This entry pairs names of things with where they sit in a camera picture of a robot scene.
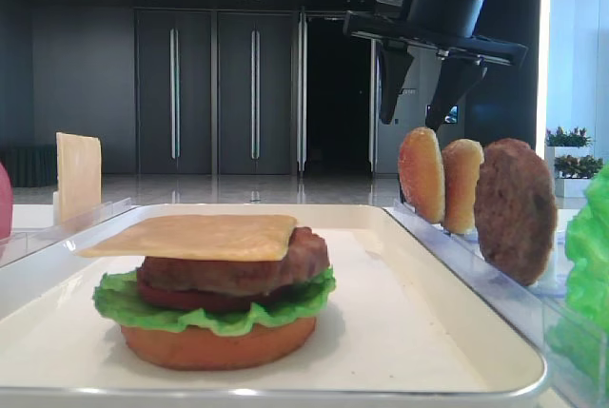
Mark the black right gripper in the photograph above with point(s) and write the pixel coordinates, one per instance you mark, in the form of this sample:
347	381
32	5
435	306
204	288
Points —
446	26

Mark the golden bun top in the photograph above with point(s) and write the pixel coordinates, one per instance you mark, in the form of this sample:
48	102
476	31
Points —
421	174

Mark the golden bun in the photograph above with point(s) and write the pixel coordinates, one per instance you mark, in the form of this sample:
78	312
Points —
421	174
461	162

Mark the standing brown meat patty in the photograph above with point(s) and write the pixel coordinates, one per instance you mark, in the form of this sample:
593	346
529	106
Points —
515	210

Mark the orange cheese slice on burger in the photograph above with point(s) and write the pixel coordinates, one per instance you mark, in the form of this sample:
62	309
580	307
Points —
202	238

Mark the standing green lettuce leaf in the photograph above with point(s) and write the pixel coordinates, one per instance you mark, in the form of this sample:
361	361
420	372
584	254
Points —
583	265

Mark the red tomato slice on burger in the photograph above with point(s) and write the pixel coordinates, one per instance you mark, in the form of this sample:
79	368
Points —
193	299

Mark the standing orange cheese slice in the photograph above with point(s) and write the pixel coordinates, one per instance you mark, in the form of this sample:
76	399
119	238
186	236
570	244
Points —
79	167

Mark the green lettuce on burger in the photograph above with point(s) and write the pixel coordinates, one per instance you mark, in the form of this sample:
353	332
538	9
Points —
116	298

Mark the standing red tomato slice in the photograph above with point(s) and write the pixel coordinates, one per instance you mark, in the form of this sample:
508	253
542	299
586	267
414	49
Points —
6	203

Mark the standing golden bun right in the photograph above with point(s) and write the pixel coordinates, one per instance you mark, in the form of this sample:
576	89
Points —
461	162

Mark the white flower planter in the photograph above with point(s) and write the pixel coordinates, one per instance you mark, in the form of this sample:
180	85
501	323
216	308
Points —
564	149

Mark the brown patty on burger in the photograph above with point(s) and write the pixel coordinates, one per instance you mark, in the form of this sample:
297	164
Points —
306	257

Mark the white rectangular metal tray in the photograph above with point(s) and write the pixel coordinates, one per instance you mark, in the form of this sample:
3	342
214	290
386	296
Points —
400	330

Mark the long clear strip right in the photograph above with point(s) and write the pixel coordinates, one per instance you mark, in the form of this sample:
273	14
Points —
533	310

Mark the long clear strip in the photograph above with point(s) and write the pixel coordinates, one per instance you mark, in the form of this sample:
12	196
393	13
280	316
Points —
533	310
36	226

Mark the bottom bun on tray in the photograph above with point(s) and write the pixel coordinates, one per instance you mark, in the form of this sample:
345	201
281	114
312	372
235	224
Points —
199	349

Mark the long clear strip left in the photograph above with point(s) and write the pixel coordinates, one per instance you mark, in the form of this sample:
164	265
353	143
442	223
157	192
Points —
36	226

